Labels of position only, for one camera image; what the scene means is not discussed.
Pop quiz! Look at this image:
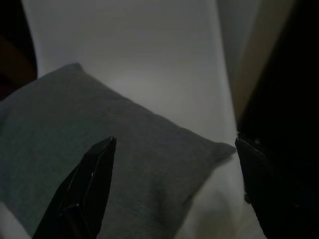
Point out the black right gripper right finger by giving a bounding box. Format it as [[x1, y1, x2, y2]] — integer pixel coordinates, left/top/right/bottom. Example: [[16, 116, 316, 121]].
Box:
[[234, 137, 311, 239]]

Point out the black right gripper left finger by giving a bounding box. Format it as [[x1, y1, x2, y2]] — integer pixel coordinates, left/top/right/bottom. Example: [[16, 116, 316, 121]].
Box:
[[31, 136, 117, 239]]

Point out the white plastic chair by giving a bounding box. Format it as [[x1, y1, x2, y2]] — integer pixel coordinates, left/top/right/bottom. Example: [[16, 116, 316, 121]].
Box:
[[21, 0, 256, 239]]

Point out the grey cushion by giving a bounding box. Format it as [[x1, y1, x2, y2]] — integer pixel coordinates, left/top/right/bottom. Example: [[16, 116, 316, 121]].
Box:
[[0, 62, 237, 239]]

